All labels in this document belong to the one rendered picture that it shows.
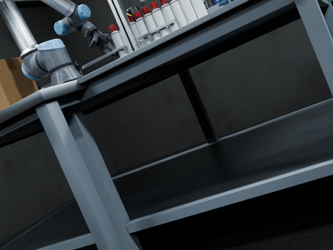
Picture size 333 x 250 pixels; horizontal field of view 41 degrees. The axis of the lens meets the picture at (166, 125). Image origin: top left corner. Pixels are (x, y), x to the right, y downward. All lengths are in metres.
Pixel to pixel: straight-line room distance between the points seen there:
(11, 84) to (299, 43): 2.98
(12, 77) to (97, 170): 0.76
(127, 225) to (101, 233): 0.23
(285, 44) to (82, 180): 3.27
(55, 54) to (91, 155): 0.52
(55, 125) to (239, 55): 3.31
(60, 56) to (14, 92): 0.35
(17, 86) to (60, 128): 0.75
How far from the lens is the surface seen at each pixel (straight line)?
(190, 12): 2.21
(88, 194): 1.66
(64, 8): 2.31
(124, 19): 2.19
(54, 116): 1.65
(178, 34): 1.57
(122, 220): 1.88
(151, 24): 2.28
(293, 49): 4.57
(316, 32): 1.50
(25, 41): 2.24
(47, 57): 2.11
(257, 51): 4.67
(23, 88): 2.38
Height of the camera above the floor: 0.64
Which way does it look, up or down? 3 degrees down
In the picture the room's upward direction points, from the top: 23 degrees counter-clockwise
